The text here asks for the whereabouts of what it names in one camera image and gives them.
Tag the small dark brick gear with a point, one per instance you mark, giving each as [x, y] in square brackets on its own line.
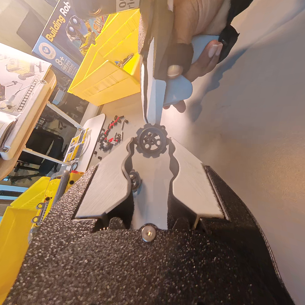
[135, 180]

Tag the printed cardboard toy box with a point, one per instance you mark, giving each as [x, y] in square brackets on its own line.
[57, 33]

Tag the pile of black brick parts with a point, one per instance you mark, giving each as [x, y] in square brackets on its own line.
[112, 133]

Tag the white book stand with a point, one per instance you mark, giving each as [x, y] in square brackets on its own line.
[28, 124]

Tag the black office chair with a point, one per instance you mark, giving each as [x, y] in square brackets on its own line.
[40, 152]

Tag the person's right forearm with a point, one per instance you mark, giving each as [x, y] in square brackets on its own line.
[236, 19]

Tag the yellow storage bin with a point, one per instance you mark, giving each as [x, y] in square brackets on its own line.
[105, 81]
[19, 228]

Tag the yellow printed sticker sheet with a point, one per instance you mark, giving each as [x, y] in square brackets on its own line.
[76, 145]

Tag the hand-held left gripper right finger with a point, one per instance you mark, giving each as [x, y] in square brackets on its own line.
[195, 190]

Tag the grey desk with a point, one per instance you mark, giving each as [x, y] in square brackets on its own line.
[257, 143]

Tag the grey toothed brick wheel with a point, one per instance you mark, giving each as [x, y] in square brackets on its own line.
[151, 140]

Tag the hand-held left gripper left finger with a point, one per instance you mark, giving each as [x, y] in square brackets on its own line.
[105, 190]

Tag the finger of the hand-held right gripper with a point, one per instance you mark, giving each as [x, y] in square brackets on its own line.
[153, 100]

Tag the pile of assorted brick beams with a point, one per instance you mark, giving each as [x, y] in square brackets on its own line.
[125, 59]

